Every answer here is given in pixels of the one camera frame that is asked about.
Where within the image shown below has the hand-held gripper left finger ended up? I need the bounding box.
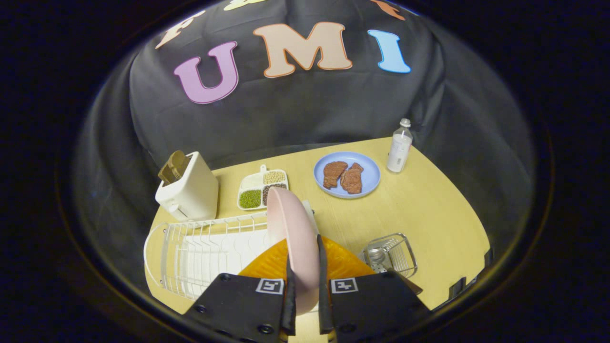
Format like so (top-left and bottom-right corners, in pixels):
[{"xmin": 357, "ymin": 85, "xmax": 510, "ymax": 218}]
[{"xmin": 183, "ymin": 238, "xmax": 297, "ymax": 343}]

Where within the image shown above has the toast slice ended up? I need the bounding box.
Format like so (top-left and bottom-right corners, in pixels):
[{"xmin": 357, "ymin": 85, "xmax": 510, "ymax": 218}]
[{"xmin": 158, "ymin": 150, "xmax": 190, "ymax": 185}]

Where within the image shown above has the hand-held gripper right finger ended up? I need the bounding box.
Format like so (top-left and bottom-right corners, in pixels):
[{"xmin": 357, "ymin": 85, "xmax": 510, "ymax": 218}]
[{"xmin": 317, "ymin": 234, "xmax": 432, "ymax": 343}]

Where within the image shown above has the pink plate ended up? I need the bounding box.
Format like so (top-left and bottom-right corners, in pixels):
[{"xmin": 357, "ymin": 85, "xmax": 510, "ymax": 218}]
[{"xmin": 266, "ymin": 187, "xmax": 321, "ymax": 316}]

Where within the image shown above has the white divided grain tray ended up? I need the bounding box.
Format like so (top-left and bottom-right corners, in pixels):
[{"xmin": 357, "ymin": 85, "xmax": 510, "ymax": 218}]
[{"xmin": 237, "ymin": 164, "xmax": 289, "ymax": 211}]

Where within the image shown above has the white wire dish rack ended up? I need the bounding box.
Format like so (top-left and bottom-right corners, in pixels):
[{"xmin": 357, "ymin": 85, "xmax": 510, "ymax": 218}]
[{"xmin": 143, "ymin": 200, "xmax": 317, "ymax": 301}]

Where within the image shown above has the white toaster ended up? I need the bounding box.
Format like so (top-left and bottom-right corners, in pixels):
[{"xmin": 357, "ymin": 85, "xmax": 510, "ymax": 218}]
[{"xmin": 155, "ymin": 151, "xmax": 220, "ymax": 222}]

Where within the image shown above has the blue plate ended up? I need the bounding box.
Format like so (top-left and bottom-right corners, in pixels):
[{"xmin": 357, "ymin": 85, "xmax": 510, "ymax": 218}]
[{"xmin": 313, "ymin": 151, "xmax": 381, "ymax": 199}]

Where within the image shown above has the black backdrop cloth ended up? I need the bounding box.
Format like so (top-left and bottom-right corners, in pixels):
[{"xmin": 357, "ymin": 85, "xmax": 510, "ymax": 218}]
[{"xmin": 71, "ymin": 0, "xmax": 537, "ymax": 286}]

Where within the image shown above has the clear plastic bottle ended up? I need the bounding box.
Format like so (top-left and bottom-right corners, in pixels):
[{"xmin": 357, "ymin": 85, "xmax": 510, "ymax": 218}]
[{"xmin": 386, "ymin": 118, "xmax": 413, "ymax": 173}]

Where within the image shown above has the metal wire basket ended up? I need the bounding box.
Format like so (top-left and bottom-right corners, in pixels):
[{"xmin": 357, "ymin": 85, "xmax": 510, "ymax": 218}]
[{"xmin": 361, "ymin": 232, "xmax": 418, "ymax": 279}]

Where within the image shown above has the brown meat piece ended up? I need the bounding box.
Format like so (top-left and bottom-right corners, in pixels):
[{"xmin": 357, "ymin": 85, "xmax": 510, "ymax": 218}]
[
  {"xmin": 340, "ymin": 162, "xmax": 364, "ymax": 194},
  {"xmin": 323, "ymin": 161, "xmax": 348, "ymax": 190}
]

